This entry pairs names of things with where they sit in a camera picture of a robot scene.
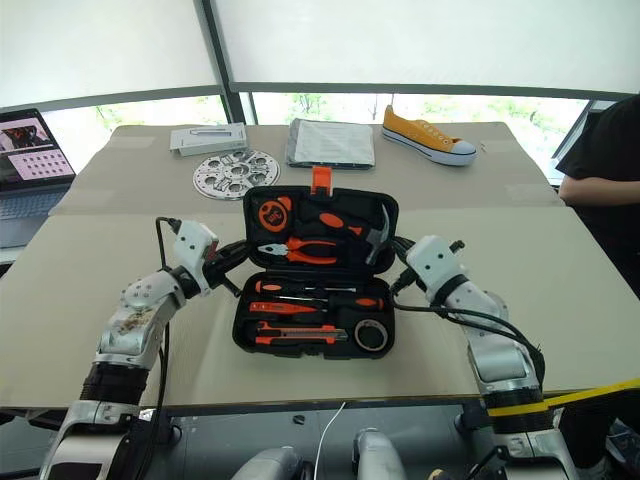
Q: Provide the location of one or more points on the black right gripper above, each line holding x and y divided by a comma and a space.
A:
409, 267

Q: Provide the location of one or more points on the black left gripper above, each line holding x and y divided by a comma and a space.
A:
220, 267

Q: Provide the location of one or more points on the black plastic tool case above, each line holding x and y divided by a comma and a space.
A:
350, 272

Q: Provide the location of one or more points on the orange voltage tester pen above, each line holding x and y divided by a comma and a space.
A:
280, 307

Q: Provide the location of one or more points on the black electrical tape roll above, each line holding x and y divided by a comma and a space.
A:
361, 336

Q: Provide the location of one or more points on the orange utility knife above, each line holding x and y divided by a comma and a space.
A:
300, 334

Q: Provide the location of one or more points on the person's bare forearm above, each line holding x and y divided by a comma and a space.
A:
600, 192

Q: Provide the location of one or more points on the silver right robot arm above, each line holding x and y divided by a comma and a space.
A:
495, 345

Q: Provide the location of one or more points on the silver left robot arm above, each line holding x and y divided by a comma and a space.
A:
140, 310

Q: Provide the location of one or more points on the orange black tape measure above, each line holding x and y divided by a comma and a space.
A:
275, 214

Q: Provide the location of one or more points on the claw hammer orange grip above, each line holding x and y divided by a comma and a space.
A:
330, 220

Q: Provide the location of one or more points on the round perforated metal plate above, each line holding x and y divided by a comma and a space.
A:
235, 175

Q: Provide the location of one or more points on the large beige cardboard sheet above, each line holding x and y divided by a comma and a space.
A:
500, 240

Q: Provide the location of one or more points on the yellow canvas sneaker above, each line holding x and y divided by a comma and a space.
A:
420, 135

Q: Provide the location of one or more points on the white flat box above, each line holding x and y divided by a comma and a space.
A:
205, 139

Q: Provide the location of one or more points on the folded grey cloth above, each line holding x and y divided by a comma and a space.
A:
332, 142

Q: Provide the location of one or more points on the beige cardboard sheet with tape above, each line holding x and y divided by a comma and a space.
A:
125, 170

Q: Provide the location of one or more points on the small black floor object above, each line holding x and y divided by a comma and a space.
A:
299, 419

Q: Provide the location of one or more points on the grey rounded robot leg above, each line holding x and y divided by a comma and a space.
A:
270, 465
377, 457

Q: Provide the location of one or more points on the white roller blind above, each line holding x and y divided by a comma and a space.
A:
100, 45
425, 40

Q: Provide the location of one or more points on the white side desk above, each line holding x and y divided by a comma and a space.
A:
7, 255

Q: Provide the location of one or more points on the grey laptop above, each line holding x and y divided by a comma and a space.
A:
30, 155

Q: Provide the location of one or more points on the person in black shirt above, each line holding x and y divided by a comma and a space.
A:
610, 150

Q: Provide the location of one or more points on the blue shoe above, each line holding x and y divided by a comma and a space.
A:
625, 442

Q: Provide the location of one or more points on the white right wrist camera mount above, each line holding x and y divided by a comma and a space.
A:
435, 260

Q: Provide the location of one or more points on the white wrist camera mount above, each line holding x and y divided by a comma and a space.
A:
435, 260
192, 245

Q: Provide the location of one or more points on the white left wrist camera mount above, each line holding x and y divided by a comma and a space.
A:
192, 245

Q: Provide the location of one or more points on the black table frame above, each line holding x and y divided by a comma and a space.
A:
470, 420

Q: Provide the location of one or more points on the grey window frame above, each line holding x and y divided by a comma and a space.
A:
220, 50

